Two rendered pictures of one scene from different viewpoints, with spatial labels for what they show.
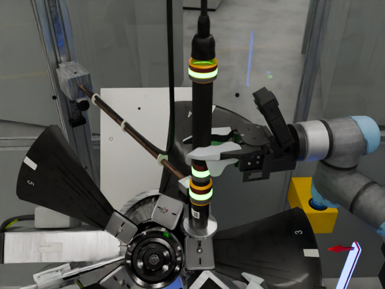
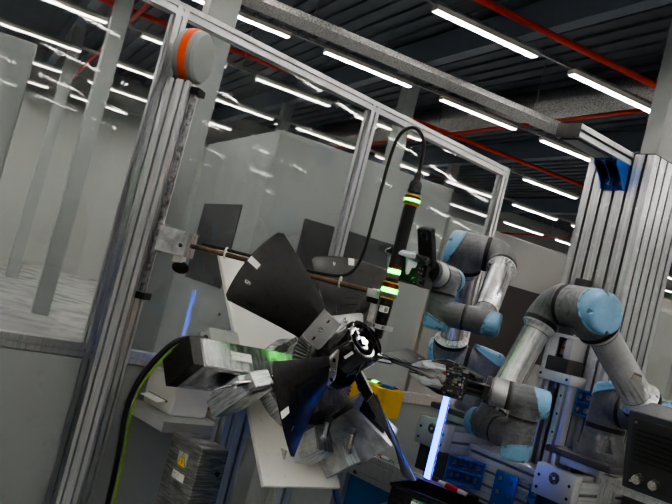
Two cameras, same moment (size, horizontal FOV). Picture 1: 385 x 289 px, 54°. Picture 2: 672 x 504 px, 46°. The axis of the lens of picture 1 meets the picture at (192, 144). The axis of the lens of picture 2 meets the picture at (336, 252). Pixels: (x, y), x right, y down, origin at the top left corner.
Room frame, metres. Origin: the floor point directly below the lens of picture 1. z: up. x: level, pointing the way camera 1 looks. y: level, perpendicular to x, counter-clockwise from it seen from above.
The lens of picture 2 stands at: (-0.96, 1.47, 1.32)
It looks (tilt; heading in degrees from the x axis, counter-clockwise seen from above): 3 degrees up; 320
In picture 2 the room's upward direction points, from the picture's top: 14 degrees clockwise
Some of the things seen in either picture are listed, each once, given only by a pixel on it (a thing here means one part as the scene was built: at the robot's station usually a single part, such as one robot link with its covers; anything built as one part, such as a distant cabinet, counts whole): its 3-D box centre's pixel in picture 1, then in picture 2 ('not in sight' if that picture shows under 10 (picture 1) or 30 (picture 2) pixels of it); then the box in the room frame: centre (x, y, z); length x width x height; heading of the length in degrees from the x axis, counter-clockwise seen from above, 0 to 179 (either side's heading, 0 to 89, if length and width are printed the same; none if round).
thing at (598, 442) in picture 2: not in sight; (601, 441); (0.28, -0.79, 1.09); 0.15 x 0.15 x 0.10
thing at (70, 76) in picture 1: (74, 81); (174, 241); (1.04, 0.36, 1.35); 0.10 x 0.07 x 0.08; 37
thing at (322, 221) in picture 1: (310, 205); (372, 399); (0.84, -0.37, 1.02); 0.16 x 0.10 x 0.11; 2
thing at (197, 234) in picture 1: (197, 207); (380, 310); (0.54, -0.01, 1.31); 0.09 x 0.07 x 0.10; 37
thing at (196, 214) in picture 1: (201, 147); (398, 254); (0.54, -0.02, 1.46); 0.04 x 0.04 x 0.46
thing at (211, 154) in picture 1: (214, 162); (408, 263); (0.51, -0.04, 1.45); 0.09 x 0.03 x 0.06; 110
